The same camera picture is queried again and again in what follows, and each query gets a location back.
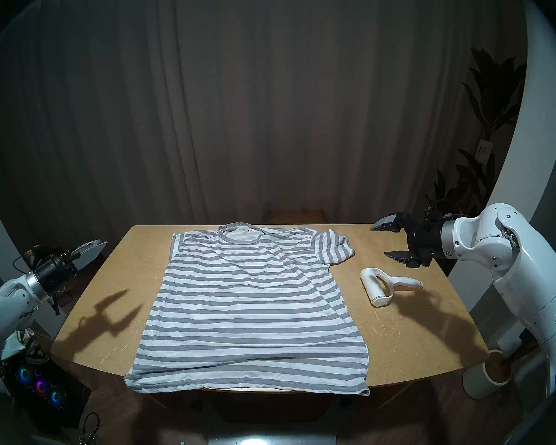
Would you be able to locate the tall dark leafy plant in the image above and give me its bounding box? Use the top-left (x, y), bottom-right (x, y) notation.
top-left (424, 48), bottom-right (528, 264)

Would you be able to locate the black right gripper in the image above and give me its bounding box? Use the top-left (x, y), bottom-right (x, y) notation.
top-left (369, 211), bottom-right (446, 269)

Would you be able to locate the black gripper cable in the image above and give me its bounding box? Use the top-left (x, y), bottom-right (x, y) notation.
top-left (423, 202), bottom-right (465, 220)
top-left (13, 246), bottom-right (44, 272)

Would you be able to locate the white curved arch panel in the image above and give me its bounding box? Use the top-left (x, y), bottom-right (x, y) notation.
top-left (447, 0), bottom-right (556, 315)
top-left (0, 175), bottom-right (68, 338)

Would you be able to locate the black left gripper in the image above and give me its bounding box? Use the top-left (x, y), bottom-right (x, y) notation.
top-left (32, 239), bottom-right (107, 295)

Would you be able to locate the wooden chair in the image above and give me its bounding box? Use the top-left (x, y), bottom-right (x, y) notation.
top-left (263, 209), bottom-right (327, 224)

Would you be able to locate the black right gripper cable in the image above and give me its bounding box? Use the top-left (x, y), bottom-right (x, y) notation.
top-left (423, 202), bottom-right (465, 220)

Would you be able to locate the white lamp cable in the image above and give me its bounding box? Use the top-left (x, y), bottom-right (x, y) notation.
top-left (51, 286), bottom-right (73, 309)

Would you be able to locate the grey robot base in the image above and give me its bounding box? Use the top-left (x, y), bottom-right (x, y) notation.
top-left (208, 430), bottom-right (341, 445)

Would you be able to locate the computer case with RGB fans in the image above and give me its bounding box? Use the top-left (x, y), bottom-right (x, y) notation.
top-left (2, 354), bottom-right (92, 435)

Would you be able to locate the black floor cable coil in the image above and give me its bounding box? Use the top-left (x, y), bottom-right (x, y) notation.
top-left (80, 412), bottom-right (101, 445)

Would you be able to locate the white plant pot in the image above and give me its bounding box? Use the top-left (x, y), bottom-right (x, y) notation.
top-left (463, 348), bottom-right (512, 401)

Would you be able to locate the beige pleated curtain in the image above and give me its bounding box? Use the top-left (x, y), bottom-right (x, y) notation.
top-left (0, 0), bottom-right (496, 254)

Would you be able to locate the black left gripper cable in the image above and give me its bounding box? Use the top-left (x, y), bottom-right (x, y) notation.
top-left (13, 246), bottom-right (44, 272)

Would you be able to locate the pile of cloth bags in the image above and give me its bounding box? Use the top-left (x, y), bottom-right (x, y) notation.
top-left (0, 326), bottom-right (49, 370)

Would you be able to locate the grey white striped t-shirt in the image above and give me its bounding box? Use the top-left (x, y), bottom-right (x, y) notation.
top-left (124, 222), bottom-right (370, 396)

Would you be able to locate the white lint roller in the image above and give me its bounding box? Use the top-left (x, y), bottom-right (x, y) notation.
top-left (360, 267), bottom-right (423, 307)

